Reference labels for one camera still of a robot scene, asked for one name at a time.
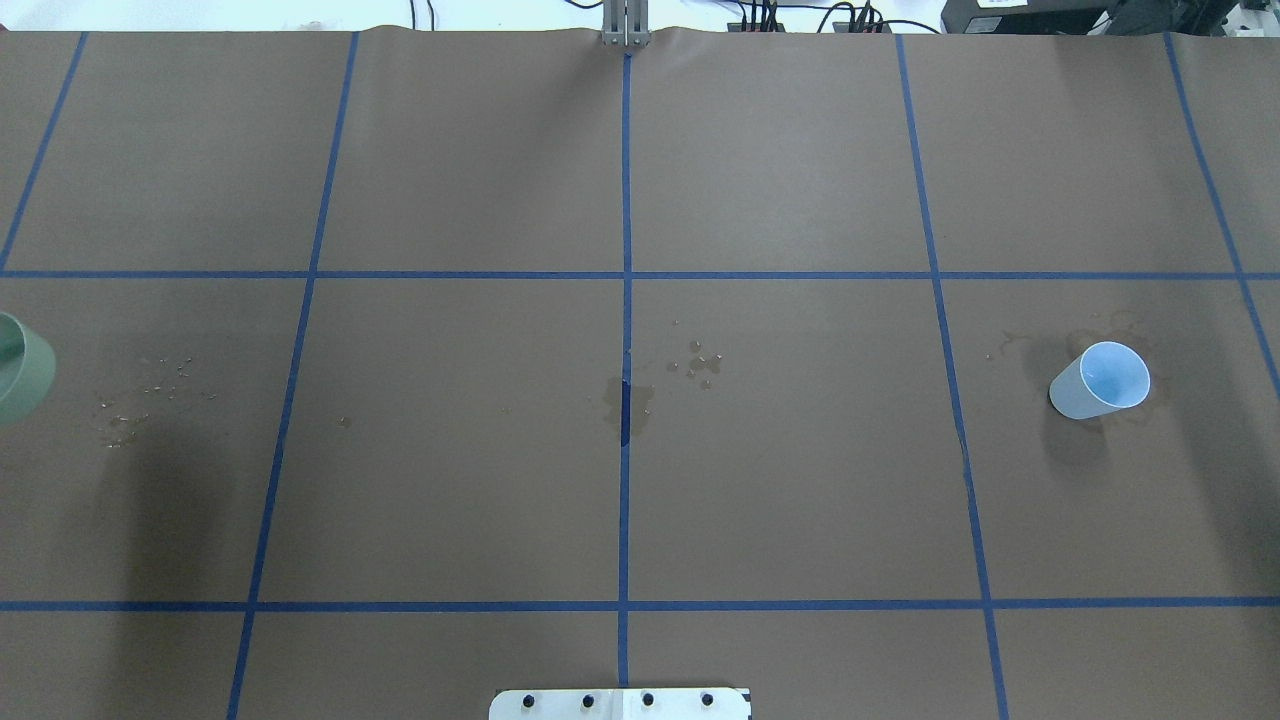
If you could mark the grey aluminium mounting post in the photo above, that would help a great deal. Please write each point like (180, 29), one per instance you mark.
(625, 23)

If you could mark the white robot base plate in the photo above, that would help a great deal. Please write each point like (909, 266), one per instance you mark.
(623, 703)

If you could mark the black device on bench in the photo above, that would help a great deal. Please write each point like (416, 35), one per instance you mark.
(1080, 18)

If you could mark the light blue plastic cup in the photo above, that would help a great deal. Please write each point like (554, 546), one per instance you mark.
(1107, 377)

